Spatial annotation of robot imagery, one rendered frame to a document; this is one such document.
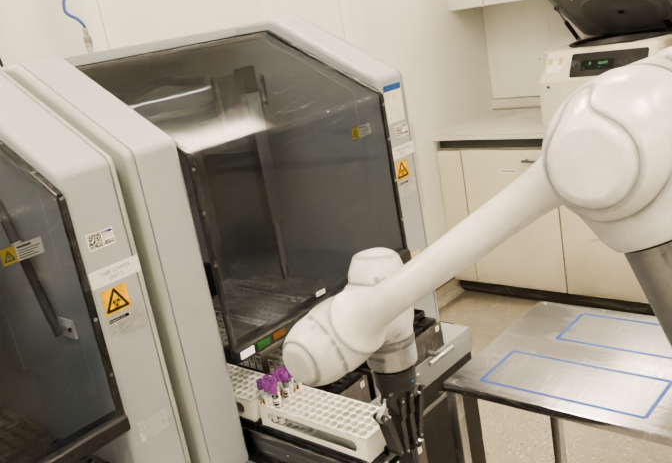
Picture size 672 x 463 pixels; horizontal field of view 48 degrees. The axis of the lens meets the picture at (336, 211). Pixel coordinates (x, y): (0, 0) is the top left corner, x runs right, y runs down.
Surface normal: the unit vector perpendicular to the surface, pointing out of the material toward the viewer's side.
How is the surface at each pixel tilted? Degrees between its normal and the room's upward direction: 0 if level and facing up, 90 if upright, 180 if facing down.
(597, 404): 0
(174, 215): 90
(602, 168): 84
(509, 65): 90
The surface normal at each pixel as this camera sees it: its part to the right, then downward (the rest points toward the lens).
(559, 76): -0.67, -0.23
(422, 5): 0.74, 0.04
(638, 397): -0.18, -0.95
